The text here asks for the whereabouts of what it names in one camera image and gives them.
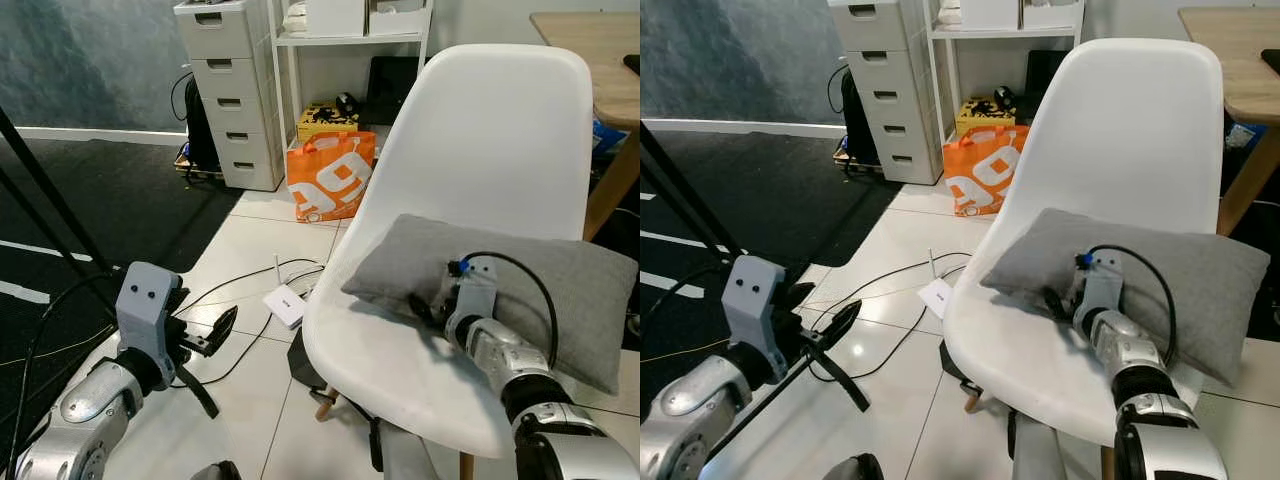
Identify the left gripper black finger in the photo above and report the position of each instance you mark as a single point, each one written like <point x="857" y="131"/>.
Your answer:
<point x="202" y="392"/>
<point x="840" y="322"/>
<point x="838" y="378"/>
<point x="223" y="326"/>

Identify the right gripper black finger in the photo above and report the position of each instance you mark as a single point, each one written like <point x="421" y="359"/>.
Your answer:
<point x="1056" y="303"/>
<point x="422" y="309"/>

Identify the grey fabric pillow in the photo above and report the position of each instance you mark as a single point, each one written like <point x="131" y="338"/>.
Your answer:
<point x="585" y="290"/>
<point x="1215" y="280"/>

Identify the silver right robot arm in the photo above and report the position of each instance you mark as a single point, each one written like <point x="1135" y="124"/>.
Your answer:
<point x="1140" y="355"/>
<point x="510" y="360"/>

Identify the white plastic shell chair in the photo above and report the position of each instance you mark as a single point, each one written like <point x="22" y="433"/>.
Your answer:
<point x="1130" y="120"/>
<point x="480" y="130"/>

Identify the white wifi router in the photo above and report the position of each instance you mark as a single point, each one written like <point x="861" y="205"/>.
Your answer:
<point x="937" y="298"/>
<point x="287" y="305"/>

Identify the dark robot foot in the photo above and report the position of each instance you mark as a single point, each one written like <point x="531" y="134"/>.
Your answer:
<point x="855" y="468"/>

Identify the orange shopping bag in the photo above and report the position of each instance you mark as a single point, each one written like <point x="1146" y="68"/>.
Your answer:
<point x="330" y="180"/>
<point x="985" y="175"/>

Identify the grey robot leg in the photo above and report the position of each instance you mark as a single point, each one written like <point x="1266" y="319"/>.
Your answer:
<point x="1038" y="450"/>
<point x="410" y="458"/>

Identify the black floor mat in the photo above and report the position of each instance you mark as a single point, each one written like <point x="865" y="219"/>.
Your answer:
<point x="110" y="200"/>

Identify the black tripod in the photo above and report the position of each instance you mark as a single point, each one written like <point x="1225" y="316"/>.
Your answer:
<point x="690" y="190"/>
<point x="50" y="185"/>

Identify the yellow patterned box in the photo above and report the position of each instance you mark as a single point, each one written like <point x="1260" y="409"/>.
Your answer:
<point x="975" y="120"/>
<point x="318" y="124"/>

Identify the black flat screen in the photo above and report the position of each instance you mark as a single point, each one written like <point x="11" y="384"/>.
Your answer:
<point x="1042" y="85"/>
<point x="392" y="90"/>

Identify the grey drawer cabinet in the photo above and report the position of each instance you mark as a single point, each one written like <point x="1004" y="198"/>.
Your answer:
<point x="235" y="100"/>
<point x="890" y="95"/>

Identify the blue plastic bag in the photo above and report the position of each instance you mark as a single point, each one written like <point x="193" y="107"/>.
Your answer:
<point x="606" y="138"/>
<point x="1243" y="135"/>

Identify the white shelf unit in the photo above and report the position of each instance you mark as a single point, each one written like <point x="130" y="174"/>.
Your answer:
<point x="1000" y="35"/>
<point x="345" y="42"/>

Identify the white storage box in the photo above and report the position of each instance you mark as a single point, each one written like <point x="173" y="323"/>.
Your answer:
<point x="398" y="18"/>
<point x="1052" y="12"/>
<point x="990" y="12"/>
<point x="335" y="16"/>

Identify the light wooden table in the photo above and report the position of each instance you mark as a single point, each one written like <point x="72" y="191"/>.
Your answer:
<point x="600" y="50"/>
<point x="1245" y="45"/>

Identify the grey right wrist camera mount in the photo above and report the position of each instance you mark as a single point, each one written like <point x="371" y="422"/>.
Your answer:
<point x="478" y="295"/>
<point x="1100" y="290"/>

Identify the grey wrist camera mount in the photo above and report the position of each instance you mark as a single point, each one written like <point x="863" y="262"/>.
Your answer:
<point x="1100" y="290"/>
<point x="145" y="305"/>
<point x="752" y="300"/>
<point x="478" y="295"/>

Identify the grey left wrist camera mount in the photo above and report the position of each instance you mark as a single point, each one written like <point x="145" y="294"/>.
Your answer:
<point x="145" y="305"/>
<point x="752" y="300"/>

